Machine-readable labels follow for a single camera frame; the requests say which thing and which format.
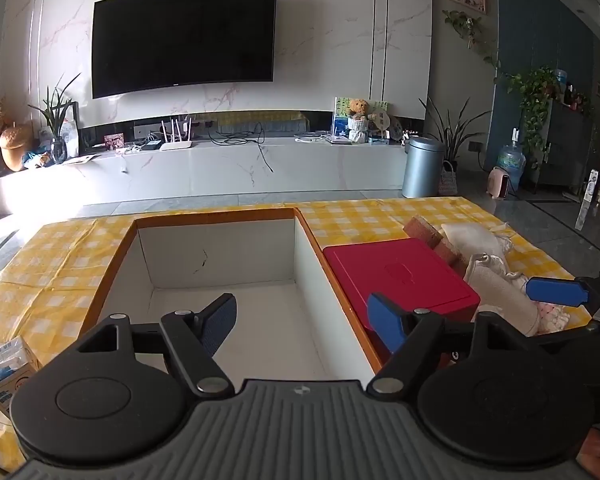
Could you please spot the white TV cabinet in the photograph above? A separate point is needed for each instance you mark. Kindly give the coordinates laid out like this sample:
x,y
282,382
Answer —
x,y
230,170

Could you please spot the black television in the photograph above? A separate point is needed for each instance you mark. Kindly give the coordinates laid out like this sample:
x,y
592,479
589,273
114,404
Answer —
x,y
180,35

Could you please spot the small photo frame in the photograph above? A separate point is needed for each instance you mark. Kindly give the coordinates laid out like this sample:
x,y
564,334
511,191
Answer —
x,y
113,141

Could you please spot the blue water bottle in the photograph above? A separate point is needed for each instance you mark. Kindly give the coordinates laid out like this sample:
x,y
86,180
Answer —
x,y
511,162

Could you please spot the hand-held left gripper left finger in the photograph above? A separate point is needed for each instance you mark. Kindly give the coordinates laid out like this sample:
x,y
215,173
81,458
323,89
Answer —
x,y
220,320

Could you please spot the dark cabinet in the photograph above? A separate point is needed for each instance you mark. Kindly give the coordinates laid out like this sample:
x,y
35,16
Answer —
x,y
565,145

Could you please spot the orange cardboard box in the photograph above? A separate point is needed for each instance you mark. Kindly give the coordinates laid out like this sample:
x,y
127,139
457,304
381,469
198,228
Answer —
x,y
205,250

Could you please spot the long-leaved potted plant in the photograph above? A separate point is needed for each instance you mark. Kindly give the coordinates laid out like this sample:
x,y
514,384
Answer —
x,y
450,135

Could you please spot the trailing ivy plant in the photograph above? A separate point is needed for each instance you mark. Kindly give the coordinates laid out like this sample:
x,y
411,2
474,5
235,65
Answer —
x,y
532,95

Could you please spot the blue cardboard carton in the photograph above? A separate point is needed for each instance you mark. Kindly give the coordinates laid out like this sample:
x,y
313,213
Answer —
x,y
5,380

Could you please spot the red plastic box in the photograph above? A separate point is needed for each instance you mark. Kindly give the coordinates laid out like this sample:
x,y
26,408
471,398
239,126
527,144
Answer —
x,y
395,270

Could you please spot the silver trash can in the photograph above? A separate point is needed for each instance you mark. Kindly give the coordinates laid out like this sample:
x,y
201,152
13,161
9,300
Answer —
x,y
422,170

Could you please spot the cream cloth bag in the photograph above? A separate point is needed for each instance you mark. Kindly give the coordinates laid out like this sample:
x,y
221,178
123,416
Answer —
x,y
475,240

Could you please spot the yellow checked tablecloth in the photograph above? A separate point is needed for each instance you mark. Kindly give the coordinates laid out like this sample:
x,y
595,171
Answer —
x,y
55,260

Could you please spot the green picture board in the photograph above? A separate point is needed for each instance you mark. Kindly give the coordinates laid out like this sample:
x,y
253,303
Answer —
x,y
341,110

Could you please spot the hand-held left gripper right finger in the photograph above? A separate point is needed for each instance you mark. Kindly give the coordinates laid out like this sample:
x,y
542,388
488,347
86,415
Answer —
x,y
385,325

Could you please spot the green plant in glass vase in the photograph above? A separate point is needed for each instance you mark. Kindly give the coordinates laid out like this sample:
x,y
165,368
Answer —
x,y
57,152

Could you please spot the pink heater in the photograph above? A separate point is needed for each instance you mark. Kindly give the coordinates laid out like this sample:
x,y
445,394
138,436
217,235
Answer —
x,y
500,184

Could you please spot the brown acorn-shaped vase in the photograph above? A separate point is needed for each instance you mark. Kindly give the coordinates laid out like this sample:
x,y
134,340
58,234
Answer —
x,y
15,150

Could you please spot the round hand fan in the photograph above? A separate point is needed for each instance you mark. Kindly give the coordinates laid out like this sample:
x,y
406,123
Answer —
x,y
386,122

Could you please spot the brown teddy bear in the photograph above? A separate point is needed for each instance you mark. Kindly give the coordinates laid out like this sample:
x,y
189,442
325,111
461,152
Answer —
x,y
358,107

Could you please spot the woven basket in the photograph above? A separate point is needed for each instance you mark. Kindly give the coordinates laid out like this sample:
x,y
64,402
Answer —
x,y
447,182

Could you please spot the wall vine plant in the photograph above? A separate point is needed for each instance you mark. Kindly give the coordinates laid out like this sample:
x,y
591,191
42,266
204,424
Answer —
x,y
465,25

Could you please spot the pink fabric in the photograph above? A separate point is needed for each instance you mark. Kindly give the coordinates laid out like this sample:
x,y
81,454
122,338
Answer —
x,y
555,316

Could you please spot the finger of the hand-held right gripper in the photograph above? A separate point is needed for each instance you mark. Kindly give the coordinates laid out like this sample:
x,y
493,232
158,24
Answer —
x,y
555,291

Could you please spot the white router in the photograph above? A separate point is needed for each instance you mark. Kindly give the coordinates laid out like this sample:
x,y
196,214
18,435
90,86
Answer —
x,y
176,146

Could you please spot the brown sponge block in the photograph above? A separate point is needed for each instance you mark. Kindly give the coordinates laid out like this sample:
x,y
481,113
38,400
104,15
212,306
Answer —
x,y
422,230

